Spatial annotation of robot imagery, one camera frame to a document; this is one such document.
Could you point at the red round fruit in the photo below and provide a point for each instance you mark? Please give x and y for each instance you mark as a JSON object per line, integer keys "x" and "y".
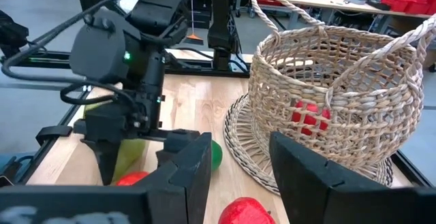
{"x": 308, "y": 118}

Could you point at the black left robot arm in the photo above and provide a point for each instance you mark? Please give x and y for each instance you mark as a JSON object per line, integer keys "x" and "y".
{"x": 98, "y": 47}

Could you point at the black table edge bracket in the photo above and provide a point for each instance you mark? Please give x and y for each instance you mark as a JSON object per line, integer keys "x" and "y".
{"x": 51, "y": 133}

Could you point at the wooden workbench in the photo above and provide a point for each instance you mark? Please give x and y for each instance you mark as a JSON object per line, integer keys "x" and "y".
{"x": 340, "y": 3}

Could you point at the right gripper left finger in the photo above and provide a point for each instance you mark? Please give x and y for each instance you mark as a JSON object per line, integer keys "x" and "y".
{"x": 102, "y": 205}

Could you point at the red apple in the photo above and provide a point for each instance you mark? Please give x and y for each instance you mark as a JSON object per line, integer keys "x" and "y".
{"x": 131, "y": 179}
{"x": 245, "y": 213}

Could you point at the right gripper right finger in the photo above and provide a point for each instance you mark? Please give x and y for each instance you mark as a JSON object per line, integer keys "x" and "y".
{"x": 340, "y": 200}

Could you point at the orange broom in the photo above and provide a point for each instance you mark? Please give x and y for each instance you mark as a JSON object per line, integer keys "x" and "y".
{"x": 194, "y": 39}

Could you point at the green lime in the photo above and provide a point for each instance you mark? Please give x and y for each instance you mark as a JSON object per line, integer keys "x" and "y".
{"x": 217, "y": 156}

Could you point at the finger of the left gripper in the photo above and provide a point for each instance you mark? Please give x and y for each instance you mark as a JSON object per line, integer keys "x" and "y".
{"x": 177, "y": 145}
{"x": 105, "y": 159}

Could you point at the round woven placemat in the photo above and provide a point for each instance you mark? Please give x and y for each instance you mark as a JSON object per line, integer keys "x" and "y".
{"x": 245, "y": 149}

